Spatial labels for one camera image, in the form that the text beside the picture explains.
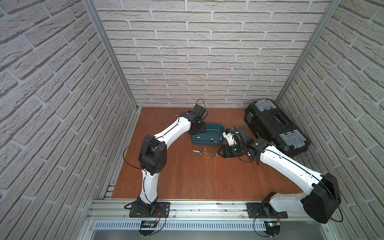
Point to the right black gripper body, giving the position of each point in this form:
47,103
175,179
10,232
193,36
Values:
234,150

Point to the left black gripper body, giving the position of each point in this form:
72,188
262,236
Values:
197,128

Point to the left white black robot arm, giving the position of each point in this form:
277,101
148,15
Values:
153,159

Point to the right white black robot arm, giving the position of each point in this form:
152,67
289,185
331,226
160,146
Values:
320,196

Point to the teal plastic storage box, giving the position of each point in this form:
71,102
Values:
215,131

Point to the black grey toolbox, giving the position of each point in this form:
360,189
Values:
266,120

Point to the right green circuit board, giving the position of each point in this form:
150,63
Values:
272,229

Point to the green circuit board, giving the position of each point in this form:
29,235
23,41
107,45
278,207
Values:
147,227
272,229

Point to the left green circuit board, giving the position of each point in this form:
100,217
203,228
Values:
147,227

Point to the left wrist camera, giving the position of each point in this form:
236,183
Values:
199,111

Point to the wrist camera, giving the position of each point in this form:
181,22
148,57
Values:
238,136
199,111

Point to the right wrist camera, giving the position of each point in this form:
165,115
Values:
238,136

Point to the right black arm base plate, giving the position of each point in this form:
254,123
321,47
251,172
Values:
264,211

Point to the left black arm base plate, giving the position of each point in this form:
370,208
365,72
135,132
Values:
143,210

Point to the aluminium front rail frame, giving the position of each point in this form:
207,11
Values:
193,216

